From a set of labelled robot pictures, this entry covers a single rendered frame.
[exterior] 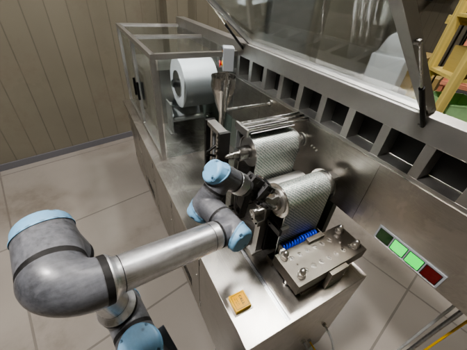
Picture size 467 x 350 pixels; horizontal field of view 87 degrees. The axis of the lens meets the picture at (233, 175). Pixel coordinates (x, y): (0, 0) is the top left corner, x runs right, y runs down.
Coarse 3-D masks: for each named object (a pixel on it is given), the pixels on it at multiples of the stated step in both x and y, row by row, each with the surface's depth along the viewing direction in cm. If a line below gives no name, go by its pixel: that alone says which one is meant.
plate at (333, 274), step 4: (344, 264) 106; (336, 268) 104; (340, 268) 104; (344, 268) 104; (332, 272) 102; (336, 272) 102; (340, 272) 104; (344, 272) 108; (328, 276) 103; (332, 276) 102; (336, 276) 105; (340, 276) 108; (328, 280) 104; (332, 280) 104; (336, 280) 109; (324, 284) 107; (328, 284) 106; (332, 284) 110
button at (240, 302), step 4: (236, 292) 102; (240, 292) 102; (244, 292) 102; (232, 296) 101; (236, 296) 101; (240, 296) 101; (244, 296) 101; (232, 300) 100; (236, 300) 100; (240, 300) 100; (244, 300) 100; (248, 300) 100; (232, 304) 98; (236, 304) 98; (240, 304) 99; (244, 304) 99; (248, 304) 99; (236, 308) 97; (240, 308) 97; (244, 308) 98; (236, 312) 96
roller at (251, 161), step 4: (292, 128) 119; (296, 132) 117; (244, 140) 114; (248, 140) 110; (300, 140) 117; (244, 144) 115; (248, 144) 111; (252, 144) 108; (300, 144) 117; (252, 148) 109; (252, 152) 110; (252, 156) 110; (248, 160) 115; (252, 160) 111; (248, 164) 116; (252, 164) 112
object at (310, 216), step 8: (312, 208) 106; (320, 208) 110; (296, 216) 103; (304, 216) 107; (312, 216) 111; (288, 224) 104; (296, 224) 108; (304, 224) 112; (312, 224) 116; (288, 232) 108; (296, 232) 112; (304, 232) 116; (288, 240) 113
